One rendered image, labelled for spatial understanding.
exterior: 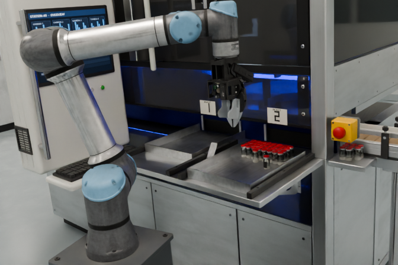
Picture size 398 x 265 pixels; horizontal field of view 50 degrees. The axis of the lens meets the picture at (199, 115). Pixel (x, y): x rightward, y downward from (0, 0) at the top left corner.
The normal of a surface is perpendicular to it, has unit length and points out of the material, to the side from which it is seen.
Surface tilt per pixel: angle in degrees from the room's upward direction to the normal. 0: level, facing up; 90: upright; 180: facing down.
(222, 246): 90
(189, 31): 90
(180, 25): 90
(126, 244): 73
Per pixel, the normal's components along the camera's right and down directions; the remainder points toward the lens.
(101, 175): -0.07, -0.93
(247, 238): -0.66, 0.23
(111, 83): 0.76, 0.11
